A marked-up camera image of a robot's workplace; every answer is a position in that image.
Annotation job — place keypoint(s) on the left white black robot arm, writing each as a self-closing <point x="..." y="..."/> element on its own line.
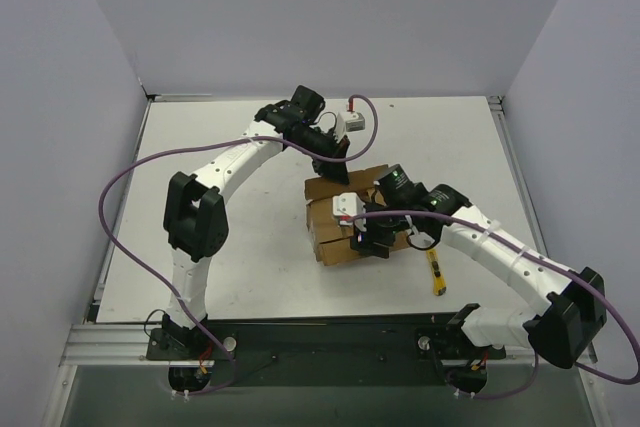
<point x="195" y="215"/>

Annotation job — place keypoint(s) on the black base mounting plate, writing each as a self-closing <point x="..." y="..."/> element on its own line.
<point x="408" y="350"/>

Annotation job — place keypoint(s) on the left side aluminium rail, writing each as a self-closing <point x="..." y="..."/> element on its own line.
<point x="94" y="305"/>

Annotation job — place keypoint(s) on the brown cardboard express box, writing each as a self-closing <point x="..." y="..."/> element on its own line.
<point x="330" y="240"/>

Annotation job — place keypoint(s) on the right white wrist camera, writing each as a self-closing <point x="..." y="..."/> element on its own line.
<point x="348" y="210"/>

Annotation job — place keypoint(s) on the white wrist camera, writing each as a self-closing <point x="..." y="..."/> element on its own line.
<point x="348" y="210"/>
<point x="350" y="122"/>

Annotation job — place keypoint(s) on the front aluminium rail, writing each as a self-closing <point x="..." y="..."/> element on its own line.
<point x="123" y="345"/>

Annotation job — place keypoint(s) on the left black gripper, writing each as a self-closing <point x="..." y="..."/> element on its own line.
<point x="338" y="153"/>

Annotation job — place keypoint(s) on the yellow utility knife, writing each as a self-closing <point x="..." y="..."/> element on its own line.
<point x="439" y="283"/>

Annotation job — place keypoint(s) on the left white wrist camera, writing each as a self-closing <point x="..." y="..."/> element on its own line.
<point x="350" y="122"/>

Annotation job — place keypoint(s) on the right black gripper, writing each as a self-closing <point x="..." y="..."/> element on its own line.
<point x="373" y="235"/>

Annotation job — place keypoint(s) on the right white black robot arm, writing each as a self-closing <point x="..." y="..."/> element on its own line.
<point x="563" y="312"/>

